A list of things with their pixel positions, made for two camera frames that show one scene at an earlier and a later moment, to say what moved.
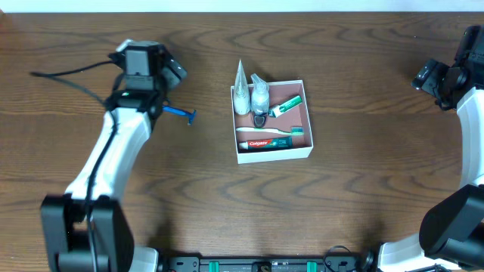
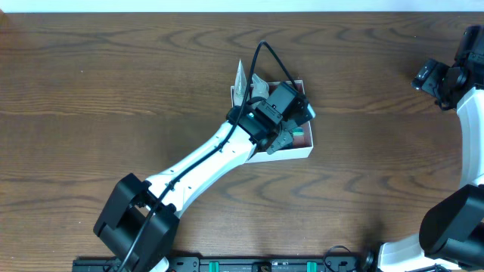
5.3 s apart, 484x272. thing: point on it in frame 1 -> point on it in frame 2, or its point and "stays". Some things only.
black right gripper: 431,76 stays
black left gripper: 156,109 -> 282,140
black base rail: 331,263 stays
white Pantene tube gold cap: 242,101 stays
